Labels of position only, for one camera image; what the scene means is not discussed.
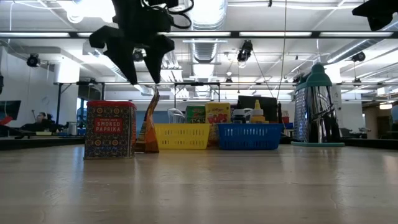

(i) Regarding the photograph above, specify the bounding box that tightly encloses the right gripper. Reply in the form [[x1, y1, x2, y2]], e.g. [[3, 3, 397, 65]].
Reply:
[[351, 0, 398, 32]]

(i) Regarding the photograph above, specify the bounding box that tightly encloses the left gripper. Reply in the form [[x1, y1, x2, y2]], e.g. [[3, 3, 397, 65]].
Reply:
[[88, 0, 175, 86]]

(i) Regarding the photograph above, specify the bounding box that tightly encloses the brown triangular snack packet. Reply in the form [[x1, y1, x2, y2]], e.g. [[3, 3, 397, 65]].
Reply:
[[135, 88, 161, 154]]

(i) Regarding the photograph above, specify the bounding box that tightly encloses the red-lidded smoked paprika tin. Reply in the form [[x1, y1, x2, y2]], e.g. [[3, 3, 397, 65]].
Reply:
[[83, 100, 137, 161]]

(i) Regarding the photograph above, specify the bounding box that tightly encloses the small yellow food box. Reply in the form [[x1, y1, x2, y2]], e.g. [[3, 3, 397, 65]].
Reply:
[[205, 101, 231, 146]]

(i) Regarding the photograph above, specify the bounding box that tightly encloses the yellow squeeze bottle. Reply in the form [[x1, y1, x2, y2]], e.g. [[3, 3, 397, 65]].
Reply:
[[250, 99, 266, 124]]

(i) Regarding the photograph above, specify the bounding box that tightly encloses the blue plastic basket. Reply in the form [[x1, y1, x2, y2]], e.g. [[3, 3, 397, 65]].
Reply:
[[216, 123, 284, 151]]

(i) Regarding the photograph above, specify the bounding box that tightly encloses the clear plastic bin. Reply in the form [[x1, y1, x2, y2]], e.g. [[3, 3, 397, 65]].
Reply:
[[167, 108, 254, 124]]

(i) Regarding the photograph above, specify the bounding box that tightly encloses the yellow plastic basket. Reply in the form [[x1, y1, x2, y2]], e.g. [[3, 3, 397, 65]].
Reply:
[[154, 123, 213, 151]]

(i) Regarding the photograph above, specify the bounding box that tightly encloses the blue steel column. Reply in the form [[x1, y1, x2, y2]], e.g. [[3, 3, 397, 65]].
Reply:
[[55, 83, 63, 130]]

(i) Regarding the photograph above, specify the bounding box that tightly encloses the teal box grater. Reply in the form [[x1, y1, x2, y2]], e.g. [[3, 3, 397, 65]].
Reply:
[[291, 63, 346, 147]]

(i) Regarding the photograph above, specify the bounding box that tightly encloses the black monitor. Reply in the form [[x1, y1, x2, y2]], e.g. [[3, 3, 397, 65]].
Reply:
[[238, 95, 278, 124]]

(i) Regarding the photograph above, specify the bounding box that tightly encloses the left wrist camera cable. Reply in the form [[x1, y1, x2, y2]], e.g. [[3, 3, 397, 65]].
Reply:
[[167, 0, 195, 30]]

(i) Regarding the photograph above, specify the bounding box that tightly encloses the silver ventilation duct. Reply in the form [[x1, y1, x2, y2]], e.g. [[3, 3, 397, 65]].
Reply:
[[185, 0, 229, 65]]

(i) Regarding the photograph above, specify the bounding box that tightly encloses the black wall screen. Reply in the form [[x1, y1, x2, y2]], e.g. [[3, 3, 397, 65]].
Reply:
[[0, 100, 22, 121]]

